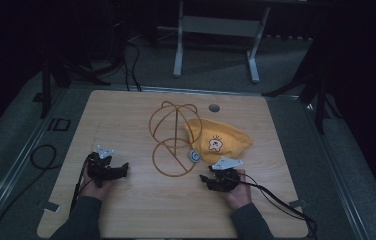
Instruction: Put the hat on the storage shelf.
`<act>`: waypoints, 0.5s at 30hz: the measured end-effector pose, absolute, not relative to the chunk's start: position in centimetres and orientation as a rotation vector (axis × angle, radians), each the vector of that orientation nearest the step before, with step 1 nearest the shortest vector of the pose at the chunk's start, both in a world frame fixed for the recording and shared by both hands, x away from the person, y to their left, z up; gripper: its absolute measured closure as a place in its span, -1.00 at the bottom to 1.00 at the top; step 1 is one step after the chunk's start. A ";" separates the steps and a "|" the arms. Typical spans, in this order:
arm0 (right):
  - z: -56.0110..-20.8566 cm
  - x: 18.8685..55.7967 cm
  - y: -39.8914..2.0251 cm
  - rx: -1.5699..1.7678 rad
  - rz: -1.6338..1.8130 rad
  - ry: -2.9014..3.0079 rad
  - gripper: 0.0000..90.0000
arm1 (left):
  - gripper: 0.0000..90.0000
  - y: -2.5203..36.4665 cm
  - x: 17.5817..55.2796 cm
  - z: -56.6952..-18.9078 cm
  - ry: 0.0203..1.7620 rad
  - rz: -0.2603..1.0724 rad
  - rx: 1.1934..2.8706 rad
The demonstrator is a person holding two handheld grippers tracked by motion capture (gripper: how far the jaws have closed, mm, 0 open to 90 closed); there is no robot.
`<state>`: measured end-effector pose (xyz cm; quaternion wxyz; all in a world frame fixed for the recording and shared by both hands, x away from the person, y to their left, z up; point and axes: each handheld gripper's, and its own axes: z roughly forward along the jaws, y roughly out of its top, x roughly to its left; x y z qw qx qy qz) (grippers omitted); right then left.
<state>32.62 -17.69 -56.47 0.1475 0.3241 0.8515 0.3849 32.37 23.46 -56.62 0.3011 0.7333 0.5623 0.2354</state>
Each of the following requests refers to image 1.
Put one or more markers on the black metal stand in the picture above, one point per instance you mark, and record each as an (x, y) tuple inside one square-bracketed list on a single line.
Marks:
[(312, 86), (62, 73)]

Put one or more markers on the grey table corner bracket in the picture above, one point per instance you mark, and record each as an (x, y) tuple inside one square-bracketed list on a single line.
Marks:
[(297, 203)]

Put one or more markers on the white metal desk frame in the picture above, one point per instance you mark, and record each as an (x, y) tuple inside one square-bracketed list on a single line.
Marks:
[(219, 26)]

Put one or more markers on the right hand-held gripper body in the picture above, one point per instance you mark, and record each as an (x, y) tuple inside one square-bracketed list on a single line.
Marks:
[(226, 176)]

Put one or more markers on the yellow hat with cartoon print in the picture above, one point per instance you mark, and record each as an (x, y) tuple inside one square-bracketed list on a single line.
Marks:
[(222, 140)]

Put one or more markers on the person's left hand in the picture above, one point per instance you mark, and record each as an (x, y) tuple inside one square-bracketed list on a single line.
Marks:
[(93, 190)]

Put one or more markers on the person's right hand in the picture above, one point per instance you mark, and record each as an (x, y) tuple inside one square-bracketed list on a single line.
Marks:
[(241, 193)]

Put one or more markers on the small round white badge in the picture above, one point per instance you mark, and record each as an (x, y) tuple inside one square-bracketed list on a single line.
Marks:
[(194, 155)]

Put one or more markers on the black square floor frame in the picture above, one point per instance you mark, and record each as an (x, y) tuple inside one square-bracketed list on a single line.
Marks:
[(59, 124)]

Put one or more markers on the grey round table grommet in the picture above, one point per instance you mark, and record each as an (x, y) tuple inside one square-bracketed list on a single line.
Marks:
[(214, 107)]

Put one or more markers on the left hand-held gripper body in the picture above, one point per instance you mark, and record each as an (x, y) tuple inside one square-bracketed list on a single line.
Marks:
[(100, 168)]

